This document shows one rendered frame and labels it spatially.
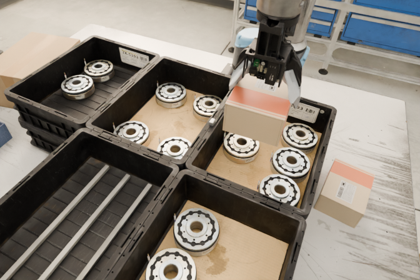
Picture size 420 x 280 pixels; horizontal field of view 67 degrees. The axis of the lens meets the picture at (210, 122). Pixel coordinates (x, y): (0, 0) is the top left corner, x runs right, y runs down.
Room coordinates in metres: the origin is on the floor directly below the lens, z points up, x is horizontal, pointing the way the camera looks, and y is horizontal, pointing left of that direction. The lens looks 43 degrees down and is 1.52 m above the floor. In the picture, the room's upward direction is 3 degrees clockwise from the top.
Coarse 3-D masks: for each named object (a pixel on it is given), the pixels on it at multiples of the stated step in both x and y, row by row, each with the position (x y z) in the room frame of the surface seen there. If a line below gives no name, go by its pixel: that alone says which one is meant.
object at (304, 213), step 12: (324, 108) 0.72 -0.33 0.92; (216, 120) 0.63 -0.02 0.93; (204, 144) 0.54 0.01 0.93; (324, 144) 0.56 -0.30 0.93; (192, 156) 0.50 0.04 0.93; (324, 156) 0.52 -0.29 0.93; (192, 168) 0.46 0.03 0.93; (216, 180) 0.43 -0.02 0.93; (228, 180) 0.44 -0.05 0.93; (312, 180) 0.45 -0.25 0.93; (252, 192) 0.41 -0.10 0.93; (312, 192) 0.42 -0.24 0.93; (276, 204) 0.38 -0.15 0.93; (288, 204) 0.38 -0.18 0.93
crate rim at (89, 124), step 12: (156, 60) 0.92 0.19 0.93; (168, 60) 0.93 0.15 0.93; (144, 72) 0.84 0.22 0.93; (216, 72) 0.86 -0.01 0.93; (132, 84) 0.77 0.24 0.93; (120, 96) 0.71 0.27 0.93; (228, 96) 0.74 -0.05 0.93; (108, 108) 0.66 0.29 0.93; (96, 120) 0.61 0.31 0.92; (108, 132) 0.56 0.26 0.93; (204, 132) 0.58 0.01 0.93; (132, 144) 0.53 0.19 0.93; (192, 144) 0.54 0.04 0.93; (168, 156) 0.50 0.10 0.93; (180, 168) 0.47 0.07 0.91
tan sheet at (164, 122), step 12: (192, 96) 0.86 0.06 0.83; (144, 108) 0.78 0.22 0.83; (156, 108) 0.78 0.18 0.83; (168, 108) 0.79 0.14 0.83; (180, 108) 0.79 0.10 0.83; (192, 108) 0.79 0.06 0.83; (132, 120) 0.72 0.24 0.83; (144, 120) 0.72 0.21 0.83; (156, 120) 0.73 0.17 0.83; (168, 120) 0.73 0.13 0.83; (180, 120) 0.73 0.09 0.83; (192, 120) 0.74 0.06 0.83; (156, 132) 0.67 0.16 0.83; (168, 132) 0.67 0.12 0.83; (180, 132) 0.68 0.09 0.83; (192, 132) 0.68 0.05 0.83; (156, 144) 0.62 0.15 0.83
